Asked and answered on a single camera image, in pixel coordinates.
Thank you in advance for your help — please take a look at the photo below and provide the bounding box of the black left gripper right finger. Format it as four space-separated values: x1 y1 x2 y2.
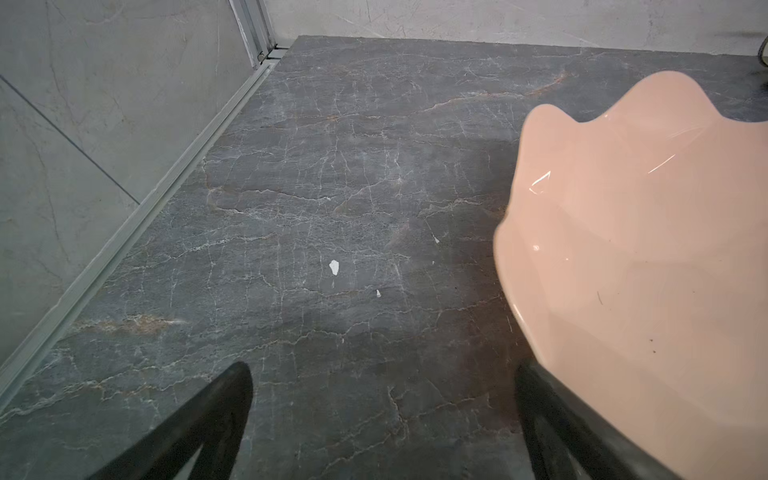
515 359 678 479

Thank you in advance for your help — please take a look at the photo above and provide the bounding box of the pink wavy plastic bowl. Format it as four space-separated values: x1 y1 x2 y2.
493 71 767 479

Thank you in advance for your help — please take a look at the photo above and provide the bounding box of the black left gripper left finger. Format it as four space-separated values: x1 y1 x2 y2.
90 361 254 479

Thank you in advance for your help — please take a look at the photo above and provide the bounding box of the aluminium frame rail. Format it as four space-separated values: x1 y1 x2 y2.
1 1 277 403

